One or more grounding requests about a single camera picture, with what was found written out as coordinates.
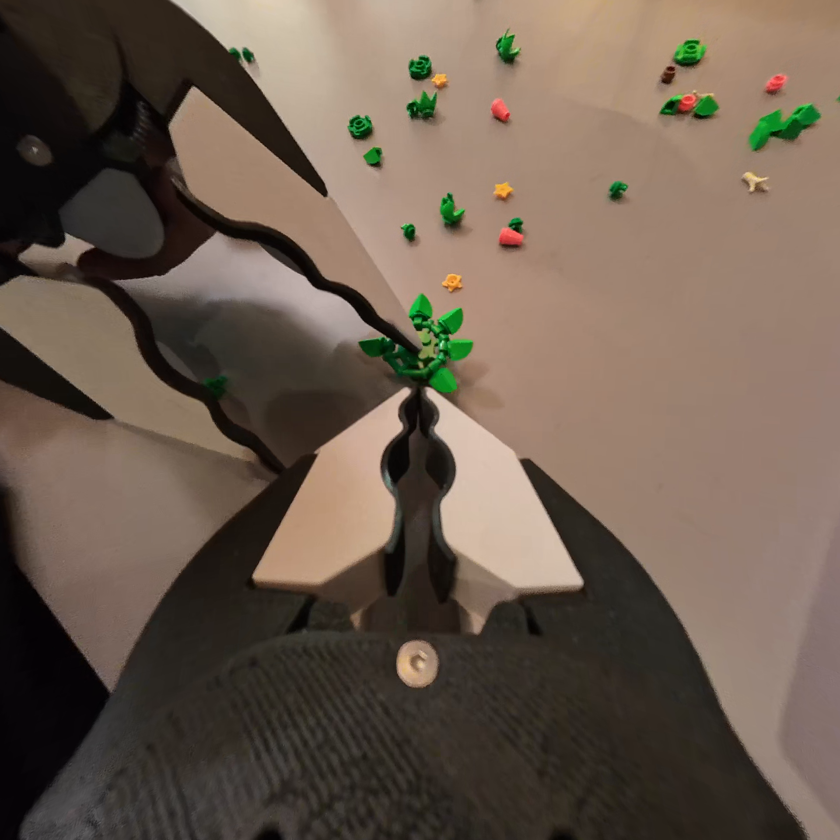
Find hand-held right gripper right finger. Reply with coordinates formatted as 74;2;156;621
419;387;585;634

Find person's left hand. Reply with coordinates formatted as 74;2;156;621
79;161;221;282

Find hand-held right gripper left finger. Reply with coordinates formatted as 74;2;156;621
251;387;420;629

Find green leaves with pink flower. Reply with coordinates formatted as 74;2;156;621
659;91;721;119

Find large green toy leaf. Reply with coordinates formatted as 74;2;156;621
748;103;823;152

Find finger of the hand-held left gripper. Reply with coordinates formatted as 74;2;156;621
0;274;287;475
167;85;424;355

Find green toy leaf ring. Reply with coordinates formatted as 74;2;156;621
357;293;475;395

